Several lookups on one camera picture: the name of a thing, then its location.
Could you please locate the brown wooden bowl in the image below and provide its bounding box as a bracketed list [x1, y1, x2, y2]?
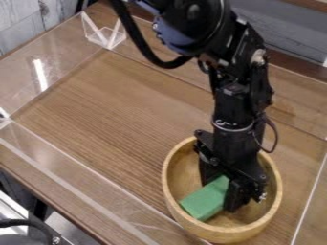
[161, 137, 283, 244]

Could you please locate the black cable bottom left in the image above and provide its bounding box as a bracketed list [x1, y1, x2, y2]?
[0, 218, 63, 245]

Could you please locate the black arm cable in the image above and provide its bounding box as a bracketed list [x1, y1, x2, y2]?
[107, 0, 201, 70]

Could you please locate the green rectangular block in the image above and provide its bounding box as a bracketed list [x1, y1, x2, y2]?
[179, 176, 228, 221]

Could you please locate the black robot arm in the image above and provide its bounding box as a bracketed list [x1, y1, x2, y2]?
[135, 0, 274, 212]

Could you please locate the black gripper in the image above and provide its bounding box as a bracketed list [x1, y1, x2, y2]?
[193, 121, 271, 213]

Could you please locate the clear acrylic corner bracket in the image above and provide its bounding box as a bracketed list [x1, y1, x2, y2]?
[80, 11, 127, 50]

